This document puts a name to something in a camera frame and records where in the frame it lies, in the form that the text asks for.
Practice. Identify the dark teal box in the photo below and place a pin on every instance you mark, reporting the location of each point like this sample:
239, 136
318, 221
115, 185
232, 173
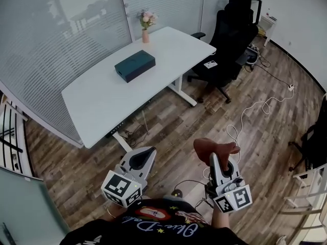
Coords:
135, 64

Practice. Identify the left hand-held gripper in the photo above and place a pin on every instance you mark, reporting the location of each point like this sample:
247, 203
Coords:
120, 187

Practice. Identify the white and blue floor device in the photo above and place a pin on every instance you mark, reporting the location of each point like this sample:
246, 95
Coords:
251, 56

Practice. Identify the pink vase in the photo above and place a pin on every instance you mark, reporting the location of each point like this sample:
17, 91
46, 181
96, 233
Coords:
145, 36

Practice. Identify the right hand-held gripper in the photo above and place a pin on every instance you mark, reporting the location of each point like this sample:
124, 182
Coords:
237, 198

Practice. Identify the frosted glass door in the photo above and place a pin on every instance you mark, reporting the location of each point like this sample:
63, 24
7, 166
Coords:
23, 208

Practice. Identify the white side table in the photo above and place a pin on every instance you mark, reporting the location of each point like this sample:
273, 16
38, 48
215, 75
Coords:
269, 24

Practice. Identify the white plug adapter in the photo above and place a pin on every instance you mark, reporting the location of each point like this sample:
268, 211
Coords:
291, 87

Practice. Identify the reddish brown cloth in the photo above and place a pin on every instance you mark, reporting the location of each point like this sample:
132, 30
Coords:
204, 149

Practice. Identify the person's black printed t-shirt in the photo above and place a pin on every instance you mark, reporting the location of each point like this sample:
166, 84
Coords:
153, 228

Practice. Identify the black metal frame chair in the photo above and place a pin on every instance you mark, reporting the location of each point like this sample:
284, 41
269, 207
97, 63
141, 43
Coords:
314, 136

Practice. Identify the black metal railing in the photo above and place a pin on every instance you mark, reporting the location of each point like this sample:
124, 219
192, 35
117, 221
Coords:
11, 136

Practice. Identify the white power strip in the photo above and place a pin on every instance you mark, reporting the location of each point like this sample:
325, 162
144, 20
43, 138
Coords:
210, 64

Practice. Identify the black open cabinet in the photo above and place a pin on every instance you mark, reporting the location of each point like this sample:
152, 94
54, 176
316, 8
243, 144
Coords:
242, 4

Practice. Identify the white wooden rack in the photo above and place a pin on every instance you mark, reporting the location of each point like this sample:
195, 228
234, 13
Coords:
309, 187

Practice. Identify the black office chair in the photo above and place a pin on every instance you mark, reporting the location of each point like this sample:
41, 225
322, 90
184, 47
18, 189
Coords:
230, 42

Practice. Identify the white desk leg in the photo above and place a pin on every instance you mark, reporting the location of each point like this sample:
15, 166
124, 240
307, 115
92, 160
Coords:
124, 143
182, 91

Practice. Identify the person's right forearm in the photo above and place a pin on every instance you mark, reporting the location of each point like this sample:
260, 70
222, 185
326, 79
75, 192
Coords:
220, 219

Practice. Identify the person's left forearm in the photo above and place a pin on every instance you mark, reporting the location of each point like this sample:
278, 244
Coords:
112, 212

